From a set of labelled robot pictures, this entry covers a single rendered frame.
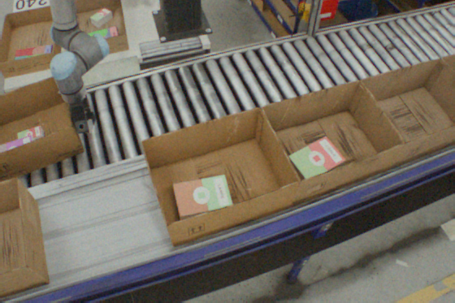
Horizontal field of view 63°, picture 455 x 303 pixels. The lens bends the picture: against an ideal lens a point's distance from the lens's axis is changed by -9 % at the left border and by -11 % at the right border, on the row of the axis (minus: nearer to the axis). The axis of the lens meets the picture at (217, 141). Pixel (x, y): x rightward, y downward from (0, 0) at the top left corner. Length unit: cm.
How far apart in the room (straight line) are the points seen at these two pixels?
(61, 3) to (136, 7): 88
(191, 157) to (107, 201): 32
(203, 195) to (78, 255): 43
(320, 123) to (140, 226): 73
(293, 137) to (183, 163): 39
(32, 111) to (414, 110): 158
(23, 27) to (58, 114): 70
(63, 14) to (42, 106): 53
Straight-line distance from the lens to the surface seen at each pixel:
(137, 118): 168
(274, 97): 175
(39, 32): 223
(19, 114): 183
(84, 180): 140
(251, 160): 138
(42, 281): 127
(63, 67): 135
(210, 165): 137
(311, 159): 133
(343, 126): 153
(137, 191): 135
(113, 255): 127
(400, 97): 172
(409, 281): 235
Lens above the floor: 205
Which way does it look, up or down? 55 degrees down
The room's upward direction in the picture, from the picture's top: straight up
